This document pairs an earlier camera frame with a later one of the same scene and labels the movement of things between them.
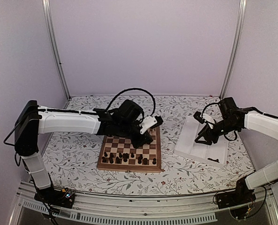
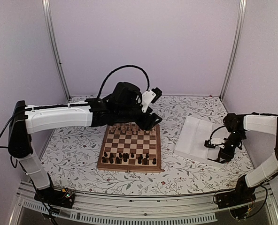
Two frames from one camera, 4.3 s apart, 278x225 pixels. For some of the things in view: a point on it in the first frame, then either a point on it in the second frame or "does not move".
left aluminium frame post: x=47 y=7 does not move
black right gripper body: x=227 y=128 to x=235 y=138
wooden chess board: x=118 y=153 does not move
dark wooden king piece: x=125 y=156 does not move
